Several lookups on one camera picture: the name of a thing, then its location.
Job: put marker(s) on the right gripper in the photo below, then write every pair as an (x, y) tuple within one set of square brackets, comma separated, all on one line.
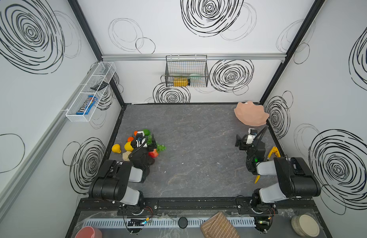
[(241, 143)]

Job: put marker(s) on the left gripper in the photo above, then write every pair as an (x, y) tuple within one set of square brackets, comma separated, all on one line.
[(149, 144)]

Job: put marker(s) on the yellow fake lemon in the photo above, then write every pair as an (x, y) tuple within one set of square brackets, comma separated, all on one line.
[(128, 147)]

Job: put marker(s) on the red fake apple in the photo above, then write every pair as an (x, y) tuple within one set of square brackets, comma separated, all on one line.
[(153, 154)]

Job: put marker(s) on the pink wavy fruit bowl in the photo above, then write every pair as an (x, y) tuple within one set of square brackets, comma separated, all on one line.
[(251, 114)]

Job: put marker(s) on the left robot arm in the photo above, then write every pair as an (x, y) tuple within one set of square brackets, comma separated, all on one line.
[(111, 182)]

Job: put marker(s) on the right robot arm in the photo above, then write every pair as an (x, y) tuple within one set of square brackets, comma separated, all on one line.
[(295, 179)]

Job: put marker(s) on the green fake lime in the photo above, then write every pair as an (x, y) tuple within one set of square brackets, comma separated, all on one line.
[(146, 132)]

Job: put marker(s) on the green fake grapes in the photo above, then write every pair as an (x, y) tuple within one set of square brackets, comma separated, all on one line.
[(160, 147)]

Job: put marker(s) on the yellow fake pear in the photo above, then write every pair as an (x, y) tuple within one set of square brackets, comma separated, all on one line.
[(116, 148)]

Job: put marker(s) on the blue candy packet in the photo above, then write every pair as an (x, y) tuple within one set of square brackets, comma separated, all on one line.
[(87, 105)]

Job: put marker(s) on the black remote control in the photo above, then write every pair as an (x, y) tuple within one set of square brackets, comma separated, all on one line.
[(99, 86)]

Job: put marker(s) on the yellow sponge in basket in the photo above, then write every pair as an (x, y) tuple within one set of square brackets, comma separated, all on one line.
[(181, 82)]

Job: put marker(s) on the green item in basket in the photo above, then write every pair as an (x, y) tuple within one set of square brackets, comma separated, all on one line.
[(183, 76)]

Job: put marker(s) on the striped brown cloth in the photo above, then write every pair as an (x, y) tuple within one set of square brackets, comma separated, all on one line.
[(219, 226)]

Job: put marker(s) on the black round knob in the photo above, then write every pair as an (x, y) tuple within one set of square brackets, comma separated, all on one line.
[(183, 222)]

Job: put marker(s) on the pink cup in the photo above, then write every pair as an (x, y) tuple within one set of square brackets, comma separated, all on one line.
[(89, 232)]

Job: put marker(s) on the yellow handled tongs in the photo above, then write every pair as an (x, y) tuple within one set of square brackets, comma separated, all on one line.
[(274, 151)]

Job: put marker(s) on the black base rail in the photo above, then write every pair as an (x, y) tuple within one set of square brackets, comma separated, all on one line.
[(241, 204)]

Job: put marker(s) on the white wire wall shelf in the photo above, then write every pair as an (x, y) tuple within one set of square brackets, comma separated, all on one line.
[(102, 71)]

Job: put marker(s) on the black wire wall basket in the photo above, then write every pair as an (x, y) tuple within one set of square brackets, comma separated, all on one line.
[(187, 64)]

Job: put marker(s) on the white slotted cable duct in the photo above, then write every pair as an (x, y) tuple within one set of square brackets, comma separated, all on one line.
[(120, 223)]

